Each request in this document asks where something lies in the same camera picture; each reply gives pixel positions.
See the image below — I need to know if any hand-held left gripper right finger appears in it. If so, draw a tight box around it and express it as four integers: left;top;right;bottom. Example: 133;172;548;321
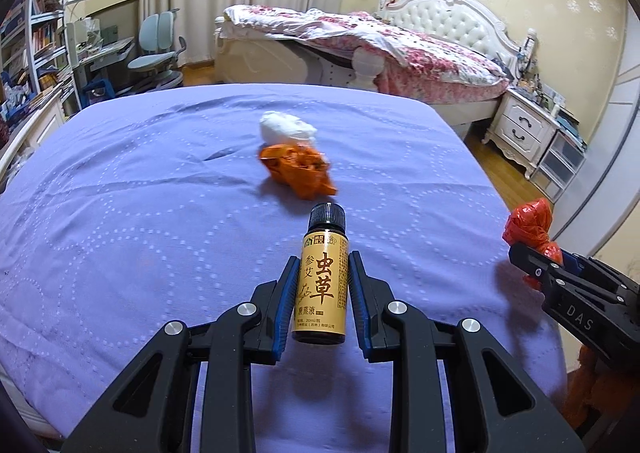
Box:
348;250;586;453

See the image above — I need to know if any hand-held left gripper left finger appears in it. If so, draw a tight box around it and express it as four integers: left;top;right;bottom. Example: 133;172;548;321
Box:
62;255;301;453

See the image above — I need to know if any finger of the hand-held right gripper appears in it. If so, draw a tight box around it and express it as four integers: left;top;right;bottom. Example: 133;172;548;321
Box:
509;242;569;292
559;252;627;285

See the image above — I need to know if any small brown bottle yellow label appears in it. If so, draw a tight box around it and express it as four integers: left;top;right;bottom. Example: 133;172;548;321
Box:
291;203;349;346

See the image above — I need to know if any red plastic bag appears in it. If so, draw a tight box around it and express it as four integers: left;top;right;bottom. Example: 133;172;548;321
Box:
502;198;563;289

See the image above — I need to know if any orange cloth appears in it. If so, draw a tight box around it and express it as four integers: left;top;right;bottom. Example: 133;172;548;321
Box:
562;343;640;429

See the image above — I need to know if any clear plastic drawer unit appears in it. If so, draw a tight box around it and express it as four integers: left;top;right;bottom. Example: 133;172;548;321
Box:
530;133;586;204

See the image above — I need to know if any white wardrobe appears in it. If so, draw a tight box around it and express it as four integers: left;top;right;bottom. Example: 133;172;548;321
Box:
550;0;640;279

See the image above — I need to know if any white nightstand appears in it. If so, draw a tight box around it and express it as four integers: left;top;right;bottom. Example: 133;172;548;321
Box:
482;88;561;166

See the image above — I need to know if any orange crumpled plastic bag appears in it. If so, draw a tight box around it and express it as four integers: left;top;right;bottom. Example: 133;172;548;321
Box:
258;142;337;199

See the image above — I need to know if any purple dotted bed sheet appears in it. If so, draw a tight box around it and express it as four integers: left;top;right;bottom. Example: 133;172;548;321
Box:
0;83;571;453

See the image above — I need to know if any pink floral quilt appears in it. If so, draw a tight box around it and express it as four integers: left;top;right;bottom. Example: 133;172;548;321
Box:
222;4;508;86

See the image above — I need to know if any bed with floral quilt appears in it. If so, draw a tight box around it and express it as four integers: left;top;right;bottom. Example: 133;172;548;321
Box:
215;0;526;129

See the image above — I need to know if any light blue desk chair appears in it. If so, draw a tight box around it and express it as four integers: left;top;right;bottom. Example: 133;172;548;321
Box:
127;8;187;91

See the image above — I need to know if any white low cabinet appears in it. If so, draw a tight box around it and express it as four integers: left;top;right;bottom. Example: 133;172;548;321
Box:
0;96;66;179

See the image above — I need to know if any white study desk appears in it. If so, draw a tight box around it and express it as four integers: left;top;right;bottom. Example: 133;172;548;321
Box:
75;36;138;99

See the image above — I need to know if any white bookshelf with books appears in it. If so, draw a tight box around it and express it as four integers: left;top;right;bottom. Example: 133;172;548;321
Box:
0;0;81;114

